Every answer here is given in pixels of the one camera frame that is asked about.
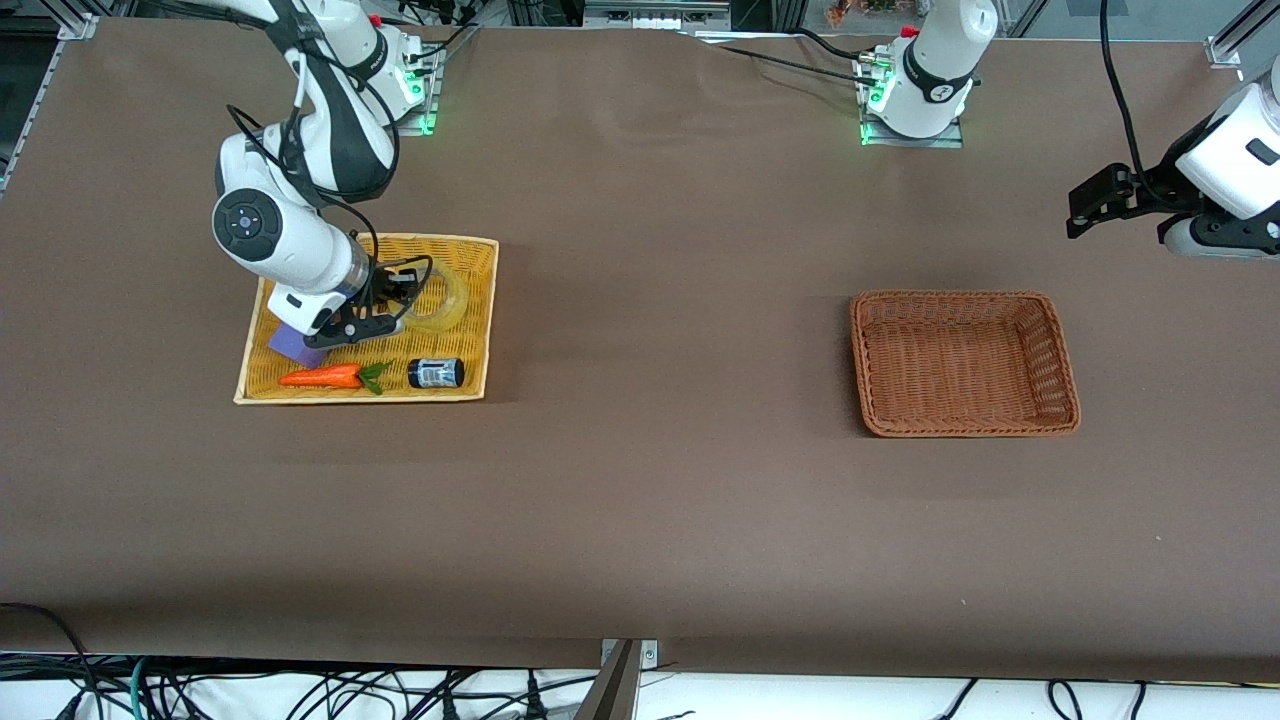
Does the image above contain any yellowish clear tape roll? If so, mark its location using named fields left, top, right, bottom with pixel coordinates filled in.
left=403, top=264, right=473, bottom=337

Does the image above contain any yellow wicker tray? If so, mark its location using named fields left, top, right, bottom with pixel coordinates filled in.
left=233, top=233, right=500, bottom=406

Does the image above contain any small black jar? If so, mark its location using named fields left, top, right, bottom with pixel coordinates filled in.
left=407, top=357, right=466, bottom=390

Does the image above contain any purple foam block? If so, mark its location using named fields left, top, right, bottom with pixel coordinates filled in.
left=267, top=322, right=329, bottom=369

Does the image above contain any orange toy carrot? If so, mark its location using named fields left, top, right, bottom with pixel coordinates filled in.
left=278, top=362, right=393, bottom=396

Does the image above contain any brown wicker basket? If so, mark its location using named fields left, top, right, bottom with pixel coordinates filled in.
left=850, top=290, right=1082, bottom=438

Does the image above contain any grey equipment box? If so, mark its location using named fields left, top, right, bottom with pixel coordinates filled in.
left=582, top=0, right=733, bottom=31

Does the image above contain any dark table support beam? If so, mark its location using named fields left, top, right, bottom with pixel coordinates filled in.
left=574, top=640, right=643, bottom=720

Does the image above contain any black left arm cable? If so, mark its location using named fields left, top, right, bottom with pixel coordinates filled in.
left=1099, top=0, right=1166, bottom=196

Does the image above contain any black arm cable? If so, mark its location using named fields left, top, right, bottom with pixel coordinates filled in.
left=1099, top=0, right=1166, bottom=196
left=226, top=0, right=403, bottom=263

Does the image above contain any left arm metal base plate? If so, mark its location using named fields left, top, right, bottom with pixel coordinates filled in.
left=853, top=48, right=967, bottom=150

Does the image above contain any aluminium frame profile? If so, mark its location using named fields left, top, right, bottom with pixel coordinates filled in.
left=58, top=0, right=105, bottom=41
left=1205, top=0, right=1280, bottom=69

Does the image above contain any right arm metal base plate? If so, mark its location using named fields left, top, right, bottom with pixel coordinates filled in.
left=396, top=42, right=443, bottom=137

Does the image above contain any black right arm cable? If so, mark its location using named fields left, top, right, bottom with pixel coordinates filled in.
left=226, top=0, right=403, bottom=263

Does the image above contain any black cable on table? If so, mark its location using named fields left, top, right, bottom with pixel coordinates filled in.
left=700, top=28, right=881, bottom=89

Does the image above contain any metal table edge bracket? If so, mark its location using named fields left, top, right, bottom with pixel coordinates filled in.
left=600, top=639, right=660, bottom=671

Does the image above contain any black cable loop under table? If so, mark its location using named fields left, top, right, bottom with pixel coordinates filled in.
left=0, top=602, right=106, bottom=720

